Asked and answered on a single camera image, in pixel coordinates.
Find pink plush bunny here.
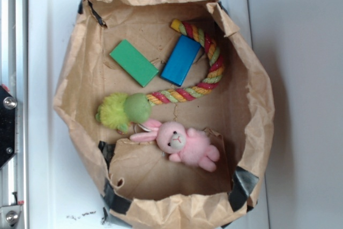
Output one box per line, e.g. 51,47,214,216
130,119,220,172

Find brown paper bag liner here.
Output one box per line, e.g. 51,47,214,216
54,0,275,228

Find green wooden block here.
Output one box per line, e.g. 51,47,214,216
110,40,159,87

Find blue wooden block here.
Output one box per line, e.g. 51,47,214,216
160,35,201,87

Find green plush toy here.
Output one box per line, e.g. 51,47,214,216
95,93,152,134

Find white plastic bin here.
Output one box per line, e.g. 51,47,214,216
27,0,270,229

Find multicolour rope toy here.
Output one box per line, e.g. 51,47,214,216
146,21,224,106

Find black metal bracket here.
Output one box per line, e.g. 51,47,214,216
0,85,17,168

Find aluminium frame rail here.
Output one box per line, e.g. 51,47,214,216
1,0,28,228

